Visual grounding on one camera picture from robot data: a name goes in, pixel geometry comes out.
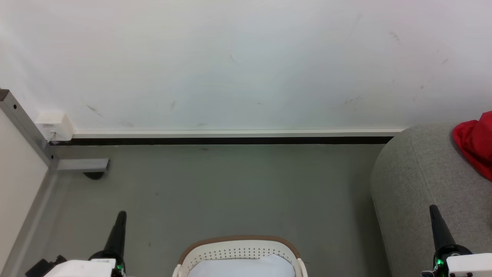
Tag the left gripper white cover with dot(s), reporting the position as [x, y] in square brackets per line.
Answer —
[82, 268]

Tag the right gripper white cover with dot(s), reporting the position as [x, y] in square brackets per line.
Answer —
[467, 265]

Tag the red jacket with white stripes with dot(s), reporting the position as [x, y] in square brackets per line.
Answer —
[476, 142]

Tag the white laundry basket brown rim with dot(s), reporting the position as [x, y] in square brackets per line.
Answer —
[238, 248]

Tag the grey fabric sofa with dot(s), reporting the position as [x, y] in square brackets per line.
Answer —
[415, 184]

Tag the black partition foot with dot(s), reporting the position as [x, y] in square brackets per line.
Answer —
[94, 175]

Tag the beige partition panel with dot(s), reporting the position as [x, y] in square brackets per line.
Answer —
[19, 184]

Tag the white and black baseboard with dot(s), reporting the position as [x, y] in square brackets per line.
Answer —
[230, 137]

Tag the white wall junction box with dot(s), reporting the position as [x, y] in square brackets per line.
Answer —
[55, 125]

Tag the grey metal partition frame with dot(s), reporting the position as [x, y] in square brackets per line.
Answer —
[27, 130]

